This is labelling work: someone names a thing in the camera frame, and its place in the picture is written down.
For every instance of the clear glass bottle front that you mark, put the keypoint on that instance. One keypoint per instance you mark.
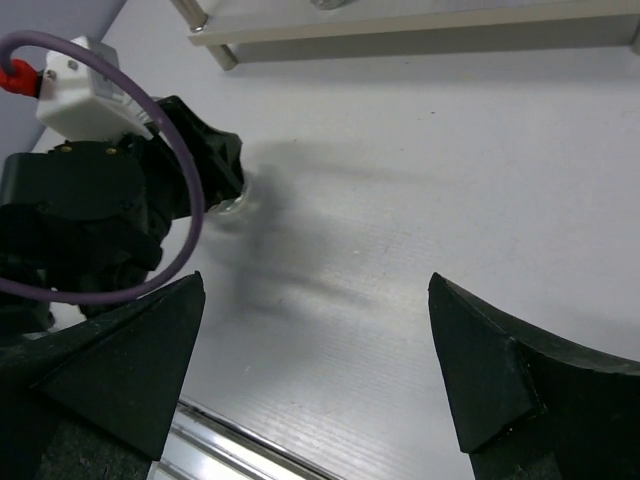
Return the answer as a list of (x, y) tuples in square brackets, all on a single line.
[(231, 205)]

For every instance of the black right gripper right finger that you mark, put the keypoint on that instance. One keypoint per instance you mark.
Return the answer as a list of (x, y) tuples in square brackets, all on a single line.
[(528, 404)]

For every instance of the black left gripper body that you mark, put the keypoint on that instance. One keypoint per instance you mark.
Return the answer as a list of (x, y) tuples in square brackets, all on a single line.
[(90, 216)]

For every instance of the aluminium rail frame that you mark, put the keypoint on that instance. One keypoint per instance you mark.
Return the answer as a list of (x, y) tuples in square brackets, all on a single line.
[(204, 445)]

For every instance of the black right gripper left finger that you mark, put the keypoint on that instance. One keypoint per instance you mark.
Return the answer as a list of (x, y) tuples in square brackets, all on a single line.
[(96, 400)]

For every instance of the white two-tier shelf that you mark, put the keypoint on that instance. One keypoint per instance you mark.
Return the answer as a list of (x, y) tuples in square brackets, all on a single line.
[(219, 24)]

